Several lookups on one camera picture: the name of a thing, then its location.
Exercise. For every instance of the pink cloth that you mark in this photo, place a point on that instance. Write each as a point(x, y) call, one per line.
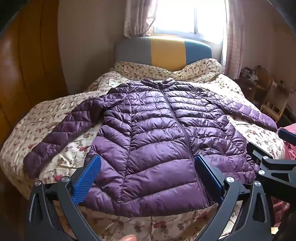
point(290, 151)

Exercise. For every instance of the cluttered wooden desk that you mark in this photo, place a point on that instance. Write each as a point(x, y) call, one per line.
point(251, 81)

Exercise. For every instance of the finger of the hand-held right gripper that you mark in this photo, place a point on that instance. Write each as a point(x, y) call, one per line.
point(272, 170)
point(288, 136)

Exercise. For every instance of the wooden side table with clutter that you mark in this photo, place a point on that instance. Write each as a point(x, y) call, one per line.
point(275, 102)

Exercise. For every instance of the purple puffer jacket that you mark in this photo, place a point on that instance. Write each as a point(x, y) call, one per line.
point(157, 143)

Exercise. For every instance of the person's left hand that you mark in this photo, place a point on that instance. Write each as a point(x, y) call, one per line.
point(130, 238)

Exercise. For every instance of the brown wooden wardrobe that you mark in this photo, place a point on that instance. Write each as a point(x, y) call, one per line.
point(27, 69)

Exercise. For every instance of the cream floral bedspread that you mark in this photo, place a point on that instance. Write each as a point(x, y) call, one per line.
point(76, 148)

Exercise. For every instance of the grey yellow teal headboard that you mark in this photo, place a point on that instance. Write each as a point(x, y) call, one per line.
point(166, 51)

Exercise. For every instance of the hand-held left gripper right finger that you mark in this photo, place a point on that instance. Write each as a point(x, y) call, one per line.
point(208, 179)

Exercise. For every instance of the window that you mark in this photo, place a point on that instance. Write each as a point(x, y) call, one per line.
point(185, 16)

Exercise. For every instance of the beige small-floral pillow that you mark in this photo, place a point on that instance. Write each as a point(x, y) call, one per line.
point(143, 69)

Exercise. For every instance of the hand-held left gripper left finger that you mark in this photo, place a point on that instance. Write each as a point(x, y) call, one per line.
point(87, 178)

